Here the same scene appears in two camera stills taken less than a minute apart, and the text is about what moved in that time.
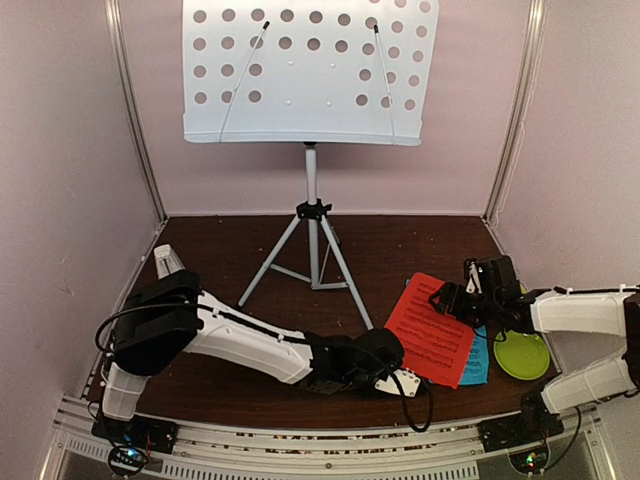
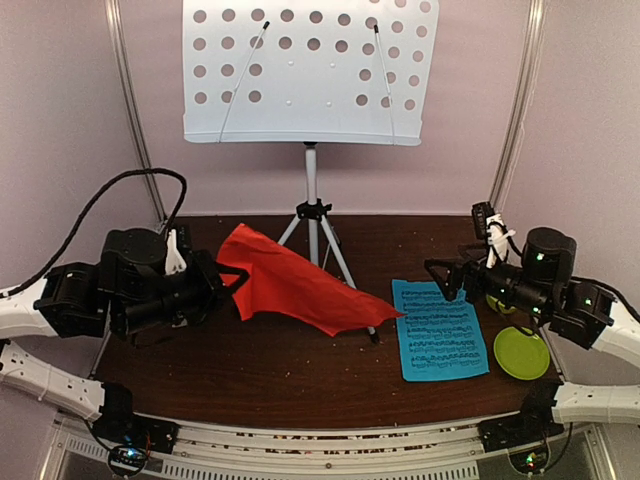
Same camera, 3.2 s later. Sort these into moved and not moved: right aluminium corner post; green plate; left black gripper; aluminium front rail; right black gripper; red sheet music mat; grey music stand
Moved: red sheet music mat; left black gripper; right black gripper
Not moved: aluminium front rail; right aluminium corner post; green plate; grey music stand
